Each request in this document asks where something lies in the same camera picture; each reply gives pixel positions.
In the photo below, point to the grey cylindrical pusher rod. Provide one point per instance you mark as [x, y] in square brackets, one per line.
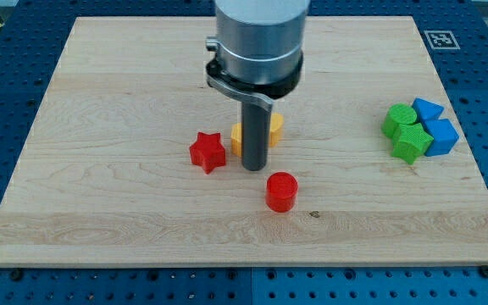
[255, 124]

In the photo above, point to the red star block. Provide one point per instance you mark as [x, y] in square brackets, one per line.
[208, 152]

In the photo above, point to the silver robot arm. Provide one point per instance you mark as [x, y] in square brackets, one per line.
[257, 59]

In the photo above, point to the yellow hexagon block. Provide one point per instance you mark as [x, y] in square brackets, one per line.
[235, 136]

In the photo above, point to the green star block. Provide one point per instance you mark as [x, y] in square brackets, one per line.
[410, 142]

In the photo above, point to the yellow heart block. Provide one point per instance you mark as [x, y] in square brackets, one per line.
[276, 129]

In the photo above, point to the red cylinder block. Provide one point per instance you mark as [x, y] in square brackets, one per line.
[281, 192]

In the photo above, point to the green cylinder block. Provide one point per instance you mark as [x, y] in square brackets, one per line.
[398, 114]

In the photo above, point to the wooden board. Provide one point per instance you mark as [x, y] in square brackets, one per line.
[105, 178]

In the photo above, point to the blue triangle block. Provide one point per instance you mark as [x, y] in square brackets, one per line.
[426, 110]

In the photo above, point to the blue cube block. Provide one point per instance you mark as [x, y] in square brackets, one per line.
[444, 136]

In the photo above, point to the fiducial marker tag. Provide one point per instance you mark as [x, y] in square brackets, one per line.
[441, 40]

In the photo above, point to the blue perforated table plate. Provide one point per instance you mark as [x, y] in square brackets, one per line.
[31, 42]

